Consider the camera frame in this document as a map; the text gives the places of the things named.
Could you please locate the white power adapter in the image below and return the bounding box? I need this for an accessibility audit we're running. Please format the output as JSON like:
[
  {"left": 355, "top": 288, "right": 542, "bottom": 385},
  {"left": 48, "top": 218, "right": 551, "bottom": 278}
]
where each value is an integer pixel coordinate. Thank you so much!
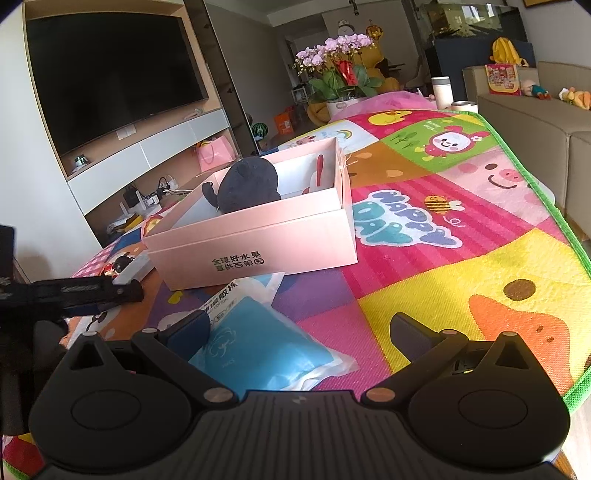
[{"left": 113, "top": 251, "right": 154, "bottom": 285}]

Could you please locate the blue tissue pack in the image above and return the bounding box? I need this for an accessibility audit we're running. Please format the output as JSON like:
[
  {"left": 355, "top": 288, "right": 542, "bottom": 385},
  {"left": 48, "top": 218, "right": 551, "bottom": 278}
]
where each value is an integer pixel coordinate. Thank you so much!
[{"left": 189, "top": 272, "right": 359, "bottom": 397}]

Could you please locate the black plush toy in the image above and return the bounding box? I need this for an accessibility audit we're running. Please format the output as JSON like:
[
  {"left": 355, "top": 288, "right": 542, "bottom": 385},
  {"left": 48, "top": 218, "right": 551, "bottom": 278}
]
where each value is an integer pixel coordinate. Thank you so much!
[{"left": 201, "top": 156, "right": 281, "bottom": 214}]

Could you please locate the white red foam stick toy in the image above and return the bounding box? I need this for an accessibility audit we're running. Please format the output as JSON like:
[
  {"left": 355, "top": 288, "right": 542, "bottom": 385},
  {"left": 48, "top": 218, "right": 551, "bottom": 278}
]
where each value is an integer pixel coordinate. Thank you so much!
[{"left": 303, "top": 154, "right": 329, "bottom": 194}]

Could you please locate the black hair doll figure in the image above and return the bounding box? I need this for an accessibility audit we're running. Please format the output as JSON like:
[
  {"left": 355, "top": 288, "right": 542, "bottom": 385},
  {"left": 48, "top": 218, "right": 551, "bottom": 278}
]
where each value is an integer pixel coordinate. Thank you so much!
[{"left": 101, "top": 254, "right": 134, "bottom": 278}]

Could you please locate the white wood TV cabinet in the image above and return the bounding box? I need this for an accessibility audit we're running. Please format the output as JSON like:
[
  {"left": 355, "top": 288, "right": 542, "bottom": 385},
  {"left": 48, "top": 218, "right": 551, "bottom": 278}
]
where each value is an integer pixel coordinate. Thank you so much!
[{"left": 22, "top": 1, "right": 238, "bottom": 253}]

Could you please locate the colourful cartoon play mat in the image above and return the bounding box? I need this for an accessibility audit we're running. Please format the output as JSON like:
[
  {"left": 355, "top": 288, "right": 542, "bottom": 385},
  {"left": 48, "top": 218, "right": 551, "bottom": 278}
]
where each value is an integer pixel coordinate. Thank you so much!
[{"left": 0, "top": 108, "right": 591, "bottom": 480}]

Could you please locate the pink cardboard box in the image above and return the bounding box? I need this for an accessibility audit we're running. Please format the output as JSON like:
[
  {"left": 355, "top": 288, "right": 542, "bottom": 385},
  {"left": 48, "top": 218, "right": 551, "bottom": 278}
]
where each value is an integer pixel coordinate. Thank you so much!
[{"left": 143, "top": 137, "right": 358, "bottom": 290}]

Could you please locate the pink gift bag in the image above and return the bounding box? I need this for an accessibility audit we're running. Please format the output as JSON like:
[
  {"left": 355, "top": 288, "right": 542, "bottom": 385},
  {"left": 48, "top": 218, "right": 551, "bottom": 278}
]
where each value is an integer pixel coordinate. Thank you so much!
[{"left": 195, "top": 135, "right": 236, "bottom": 173}]

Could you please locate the black television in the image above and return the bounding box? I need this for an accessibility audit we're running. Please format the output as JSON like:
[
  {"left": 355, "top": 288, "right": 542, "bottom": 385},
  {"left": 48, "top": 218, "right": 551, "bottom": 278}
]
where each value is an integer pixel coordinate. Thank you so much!
[{"left": 27, "top": 12, "right": 207, "bottom": 154}]

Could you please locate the beige sofa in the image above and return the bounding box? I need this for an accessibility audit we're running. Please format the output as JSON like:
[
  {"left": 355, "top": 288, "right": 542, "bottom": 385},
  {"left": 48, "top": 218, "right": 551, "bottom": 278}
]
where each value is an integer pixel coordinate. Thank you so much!
[{"left": 463, "top": 61, "right": 590, "bottom": 236}]

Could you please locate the orange paper bag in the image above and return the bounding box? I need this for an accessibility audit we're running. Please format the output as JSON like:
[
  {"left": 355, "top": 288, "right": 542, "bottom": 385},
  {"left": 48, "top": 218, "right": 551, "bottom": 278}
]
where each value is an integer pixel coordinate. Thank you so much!
[{"left": 273, "top": 111, "right": 294, "bottom": 135}]

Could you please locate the white thermos cup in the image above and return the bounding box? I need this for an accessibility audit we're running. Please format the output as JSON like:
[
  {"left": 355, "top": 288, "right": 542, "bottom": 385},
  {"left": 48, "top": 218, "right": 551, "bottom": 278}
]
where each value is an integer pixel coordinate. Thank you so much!
[{"left": 431, "top": 76, "right": 455, "bottom": 110}]

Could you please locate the red cartoon gift bag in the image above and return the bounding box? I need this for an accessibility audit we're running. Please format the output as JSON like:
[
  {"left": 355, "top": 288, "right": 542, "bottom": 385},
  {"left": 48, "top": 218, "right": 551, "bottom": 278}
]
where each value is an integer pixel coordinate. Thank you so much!
[{"left": 485, "top": 64, "right": 521, "bottom": 96}]

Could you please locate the purple orchid flower pot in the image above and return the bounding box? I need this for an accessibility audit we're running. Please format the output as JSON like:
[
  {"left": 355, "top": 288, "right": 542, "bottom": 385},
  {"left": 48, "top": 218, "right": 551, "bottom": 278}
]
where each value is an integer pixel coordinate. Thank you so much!
[{"left": 294, "top": 33, "right": 384, "bottom": 103}]

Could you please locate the yellow bear plush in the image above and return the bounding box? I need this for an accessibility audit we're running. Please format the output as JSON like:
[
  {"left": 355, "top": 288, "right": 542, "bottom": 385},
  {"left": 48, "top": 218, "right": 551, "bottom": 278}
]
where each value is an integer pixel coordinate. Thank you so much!
[{"left": 307, "top": 44, "right": 402, "bottom": 126}]

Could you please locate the yellow backpack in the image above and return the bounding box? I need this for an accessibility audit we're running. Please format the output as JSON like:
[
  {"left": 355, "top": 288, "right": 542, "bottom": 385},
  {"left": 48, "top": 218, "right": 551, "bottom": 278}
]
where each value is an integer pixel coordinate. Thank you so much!
[{"left": 490, "top": 37, "right": 530, "bottom": 68}]

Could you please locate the dark fish tank cabinet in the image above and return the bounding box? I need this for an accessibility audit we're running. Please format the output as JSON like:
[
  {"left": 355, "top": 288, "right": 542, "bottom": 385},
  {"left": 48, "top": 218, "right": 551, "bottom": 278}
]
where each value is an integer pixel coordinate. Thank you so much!
[{"left": 412, "top": 1, "right": 536, "bottom": 100}]

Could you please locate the red framed wall picture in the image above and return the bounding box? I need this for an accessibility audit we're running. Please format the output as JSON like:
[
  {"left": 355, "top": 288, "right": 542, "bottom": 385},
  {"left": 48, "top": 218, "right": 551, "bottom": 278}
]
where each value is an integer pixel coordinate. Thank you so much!
[{"left": 523, "top": 0, "right": 570, "bottom": 8}]

